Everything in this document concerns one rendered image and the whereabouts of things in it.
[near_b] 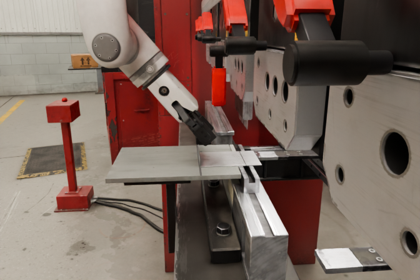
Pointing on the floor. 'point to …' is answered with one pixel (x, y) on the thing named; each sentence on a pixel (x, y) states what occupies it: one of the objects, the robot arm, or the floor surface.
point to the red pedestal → (59, 110)
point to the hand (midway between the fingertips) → (204, 130)
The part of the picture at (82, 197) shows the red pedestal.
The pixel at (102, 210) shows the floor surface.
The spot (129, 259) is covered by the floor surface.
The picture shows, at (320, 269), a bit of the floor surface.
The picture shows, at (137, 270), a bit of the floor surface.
